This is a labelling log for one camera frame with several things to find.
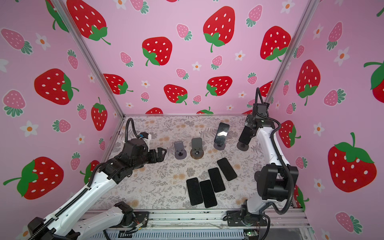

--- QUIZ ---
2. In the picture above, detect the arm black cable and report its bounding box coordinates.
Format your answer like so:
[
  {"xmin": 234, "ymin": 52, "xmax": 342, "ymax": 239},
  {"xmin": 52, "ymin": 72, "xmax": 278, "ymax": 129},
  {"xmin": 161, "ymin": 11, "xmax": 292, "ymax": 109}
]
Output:
[
  {"xmin": 254, "ymin": 86, "xmax": 295, "ymax": 240},
  {"xmin": 28, "ymin": 117, "xmax": 142, "ymax": 240}
]

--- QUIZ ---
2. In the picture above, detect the black phone wood stand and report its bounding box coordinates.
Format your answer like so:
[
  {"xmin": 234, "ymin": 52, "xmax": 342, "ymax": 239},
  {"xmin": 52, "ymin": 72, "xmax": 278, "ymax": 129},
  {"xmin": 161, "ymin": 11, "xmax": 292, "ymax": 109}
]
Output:
[{"xmin": 200, "ymin": 180, "xmax": 218, "ymax": 208}]

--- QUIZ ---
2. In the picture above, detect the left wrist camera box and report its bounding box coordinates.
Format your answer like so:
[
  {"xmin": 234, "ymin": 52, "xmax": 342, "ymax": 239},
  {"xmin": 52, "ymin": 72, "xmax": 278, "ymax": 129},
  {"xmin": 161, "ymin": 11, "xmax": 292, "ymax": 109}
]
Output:
[{"xmin": 139, "ymin": 132, "xmax": 152, "ymax": 148}]

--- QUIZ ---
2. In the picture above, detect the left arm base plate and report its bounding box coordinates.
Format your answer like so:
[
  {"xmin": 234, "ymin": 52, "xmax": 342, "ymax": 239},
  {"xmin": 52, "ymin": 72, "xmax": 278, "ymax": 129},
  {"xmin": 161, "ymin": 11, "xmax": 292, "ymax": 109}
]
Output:
[{"xmin": 111, "ymin": 211, "xmax": 150, "ymax": 229}]

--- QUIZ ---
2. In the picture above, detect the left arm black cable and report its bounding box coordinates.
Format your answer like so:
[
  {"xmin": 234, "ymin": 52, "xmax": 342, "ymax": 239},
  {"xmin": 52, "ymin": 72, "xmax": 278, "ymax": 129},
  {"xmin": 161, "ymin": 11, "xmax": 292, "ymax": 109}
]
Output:
[{"xmin": 28, "ymin": 117, "xmax": 142, "ymax": 240}]

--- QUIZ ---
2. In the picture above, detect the white vent grille strip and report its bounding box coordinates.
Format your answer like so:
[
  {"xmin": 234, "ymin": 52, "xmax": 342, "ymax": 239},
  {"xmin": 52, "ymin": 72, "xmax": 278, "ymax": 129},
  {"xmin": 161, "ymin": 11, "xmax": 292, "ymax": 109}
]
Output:
[{"xmin": 115, "ymin": 229, "xmax": 245, "ymax": 240}]

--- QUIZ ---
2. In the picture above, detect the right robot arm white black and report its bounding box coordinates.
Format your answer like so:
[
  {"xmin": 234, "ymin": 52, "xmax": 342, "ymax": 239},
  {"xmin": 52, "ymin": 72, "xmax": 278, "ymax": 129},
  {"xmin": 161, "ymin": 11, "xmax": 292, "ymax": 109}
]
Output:
[{"xmin": 240, "ymin": 115, "xmax": 299, "ymax": 216}]

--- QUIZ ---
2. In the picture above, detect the dark stand far right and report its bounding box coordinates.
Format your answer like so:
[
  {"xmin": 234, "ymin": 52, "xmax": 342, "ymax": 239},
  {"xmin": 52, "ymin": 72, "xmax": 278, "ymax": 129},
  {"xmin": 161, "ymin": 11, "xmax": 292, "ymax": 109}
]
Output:
[{"xmin": 237, "ymin": 142, "xmax": 249, "ymax": 152}]

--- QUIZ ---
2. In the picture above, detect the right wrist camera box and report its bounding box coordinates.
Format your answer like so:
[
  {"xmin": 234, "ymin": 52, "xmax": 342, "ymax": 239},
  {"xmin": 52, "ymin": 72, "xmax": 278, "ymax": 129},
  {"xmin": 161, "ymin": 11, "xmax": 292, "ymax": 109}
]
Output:
[{"xmin": 252, "ymin": 103, "xmax": 270, "ymax": 117}]

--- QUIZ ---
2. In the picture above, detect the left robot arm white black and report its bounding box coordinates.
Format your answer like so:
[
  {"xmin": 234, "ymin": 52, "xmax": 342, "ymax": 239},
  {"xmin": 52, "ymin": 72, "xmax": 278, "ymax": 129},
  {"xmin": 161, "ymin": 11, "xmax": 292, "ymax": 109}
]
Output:
[{"xmin": 28, "ymin": 139, "xmax": 167, "ymax": 240}]

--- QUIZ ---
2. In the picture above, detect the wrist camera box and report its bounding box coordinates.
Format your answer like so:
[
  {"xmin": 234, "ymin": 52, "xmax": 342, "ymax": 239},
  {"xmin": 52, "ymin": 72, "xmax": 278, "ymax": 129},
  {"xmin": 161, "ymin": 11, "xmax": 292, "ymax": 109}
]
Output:
[
  {"xmin": 252, "ymin": 103, "xmax": 270, "ymax": 117},
  {"xmin": 139, "ymin": 132, "xmax": 152, "ymax": 148}
]

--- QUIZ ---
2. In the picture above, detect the grey stand under reflective phone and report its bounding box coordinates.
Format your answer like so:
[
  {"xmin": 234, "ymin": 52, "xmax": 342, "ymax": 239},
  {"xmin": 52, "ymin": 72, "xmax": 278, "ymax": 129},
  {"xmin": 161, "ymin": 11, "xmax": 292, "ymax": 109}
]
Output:
[{"xmin": 214, "ymin": 142, "xmax": 226, "ymax": 151}]

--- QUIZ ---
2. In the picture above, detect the aluminium front rail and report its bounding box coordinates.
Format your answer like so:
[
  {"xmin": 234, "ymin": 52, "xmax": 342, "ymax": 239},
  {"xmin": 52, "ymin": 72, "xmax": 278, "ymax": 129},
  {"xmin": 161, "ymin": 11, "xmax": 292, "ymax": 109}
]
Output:
[{"xmin": 64, "ymin": 208, "xmax": 310, "ymax": 231}]

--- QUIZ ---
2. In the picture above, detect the reflective phone blue edge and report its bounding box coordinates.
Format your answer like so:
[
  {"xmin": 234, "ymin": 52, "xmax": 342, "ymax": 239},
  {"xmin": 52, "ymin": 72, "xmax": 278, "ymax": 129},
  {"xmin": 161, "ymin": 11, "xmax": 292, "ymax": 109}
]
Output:
[{"xmin": 214, "ymin": 123, "xmax": 230, "ymax": 146}]

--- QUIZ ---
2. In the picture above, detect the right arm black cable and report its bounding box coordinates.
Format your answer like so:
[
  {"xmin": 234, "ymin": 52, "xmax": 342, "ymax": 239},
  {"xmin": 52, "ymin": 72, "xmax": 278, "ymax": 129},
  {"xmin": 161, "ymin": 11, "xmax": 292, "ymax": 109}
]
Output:
[{"xmin": 254, "ymin": 86, "xmax": 295, "ymax": 240}]

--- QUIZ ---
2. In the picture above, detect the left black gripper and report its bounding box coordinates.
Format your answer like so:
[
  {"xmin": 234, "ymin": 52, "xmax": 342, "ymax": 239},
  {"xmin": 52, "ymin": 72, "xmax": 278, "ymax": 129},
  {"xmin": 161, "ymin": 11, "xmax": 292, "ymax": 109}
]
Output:
[{"xmin": 132, "ymin": 147, "xmax": 167, "ymax": 172}]

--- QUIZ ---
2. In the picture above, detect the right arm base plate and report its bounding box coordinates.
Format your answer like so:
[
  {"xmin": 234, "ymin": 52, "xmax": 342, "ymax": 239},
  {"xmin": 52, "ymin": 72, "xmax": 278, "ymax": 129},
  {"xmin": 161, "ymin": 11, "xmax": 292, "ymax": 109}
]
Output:
[{"xmin": 223, "ymin": 211, "xmax": 268, "ymax": 227}]

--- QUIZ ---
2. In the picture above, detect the grey stand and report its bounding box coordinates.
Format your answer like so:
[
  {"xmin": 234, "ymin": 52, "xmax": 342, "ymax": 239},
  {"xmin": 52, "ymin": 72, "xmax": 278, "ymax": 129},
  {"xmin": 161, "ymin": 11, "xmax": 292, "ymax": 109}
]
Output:
[
  {"xmin": 174, "ymin": 141, "xmax": 187, "ymax": 160},
  {"xmin": 214, "ymin": 142, "xmax": 226, "ymax": 151}
]

